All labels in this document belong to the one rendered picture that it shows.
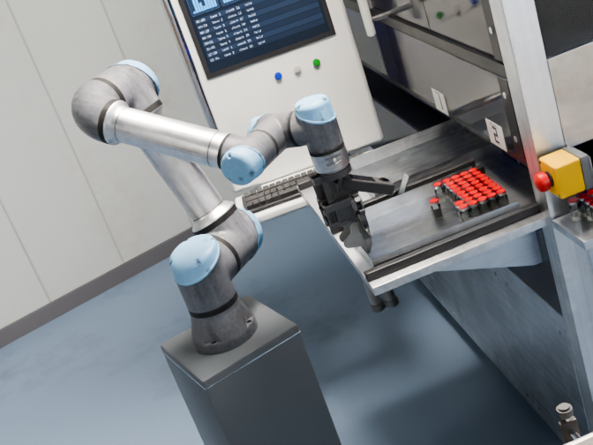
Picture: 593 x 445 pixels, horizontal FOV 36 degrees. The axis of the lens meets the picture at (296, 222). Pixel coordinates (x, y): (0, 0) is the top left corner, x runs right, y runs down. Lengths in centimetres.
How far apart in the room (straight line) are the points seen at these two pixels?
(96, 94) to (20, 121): 241
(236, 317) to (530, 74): 81
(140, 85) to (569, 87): 91
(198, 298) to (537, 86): 83
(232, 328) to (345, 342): 145
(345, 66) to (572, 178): 110
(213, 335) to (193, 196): 31
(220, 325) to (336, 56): 105
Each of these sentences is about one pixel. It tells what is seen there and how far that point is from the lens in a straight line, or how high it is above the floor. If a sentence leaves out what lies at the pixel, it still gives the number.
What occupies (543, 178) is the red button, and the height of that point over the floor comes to 101.
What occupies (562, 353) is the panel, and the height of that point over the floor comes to 47.
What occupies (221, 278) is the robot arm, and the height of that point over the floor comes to 95.
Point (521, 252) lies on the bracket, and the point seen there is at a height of 77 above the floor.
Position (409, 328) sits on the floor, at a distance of 343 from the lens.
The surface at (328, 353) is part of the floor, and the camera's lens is 343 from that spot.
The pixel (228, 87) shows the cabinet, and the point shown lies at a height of 113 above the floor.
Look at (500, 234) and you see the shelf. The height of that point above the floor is 88.
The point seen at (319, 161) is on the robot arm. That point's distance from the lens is 187.
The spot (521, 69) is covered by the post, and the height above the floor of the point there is 121.
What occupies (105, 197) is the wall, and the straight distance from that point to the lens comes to 455.
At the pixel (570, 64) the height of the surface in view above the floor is 118.
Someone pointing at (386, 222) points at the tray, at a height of 88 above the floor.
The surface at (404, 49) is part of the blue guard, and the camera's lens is 255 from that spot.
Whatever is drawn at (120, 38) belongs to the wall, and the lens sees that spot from 449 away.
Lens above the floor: 179
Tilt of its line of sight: 23 degrees down
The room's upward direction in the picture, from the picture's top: 20 degrees counter-clockwise
